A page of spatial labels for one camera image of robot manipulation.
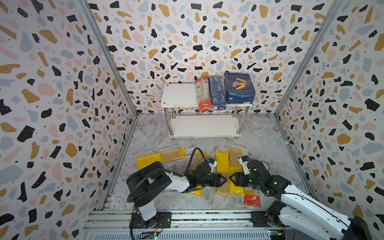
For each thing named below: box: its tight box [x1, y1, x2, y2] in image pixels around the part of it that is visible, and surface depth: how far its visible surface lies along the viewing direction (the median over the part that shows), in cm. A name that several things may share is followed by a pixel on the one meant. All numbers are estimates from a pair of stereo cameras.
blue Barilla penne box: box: [224, 72, 256, 105], surface depth 80 cm
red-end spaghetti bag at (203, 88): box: [195, 71, 214, 114], surface depth 80 cm
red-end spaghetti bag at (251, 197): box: [244, 186, 262, 208], surface depth 80 cm
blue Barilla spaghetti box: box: [208, 75, 227, 111], surface depth 81 cm
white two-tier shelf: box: [161, 83, 253, 141], surface depth 90 cm
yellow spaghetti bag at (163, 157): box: [136, 146, 186, 170], surface depth 97 cm
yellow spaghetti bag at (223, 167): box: [215, 150, 231, 197], surface depth 92 cm
